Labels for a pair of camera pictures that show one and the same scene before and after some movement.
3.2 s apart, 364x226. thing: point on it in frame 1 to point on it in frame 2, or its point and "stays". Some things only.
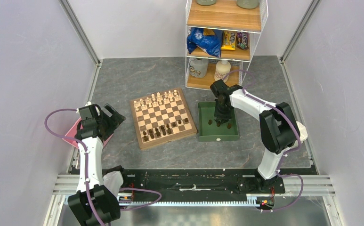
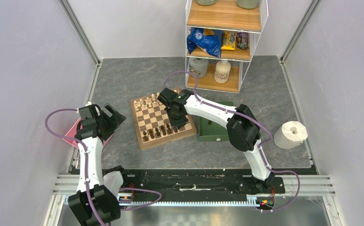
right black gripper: [225, 117] to [174, 123]
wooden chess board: [162, 117] stays
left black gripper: [114, 120] stays
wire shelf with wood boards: [221, 36] stays
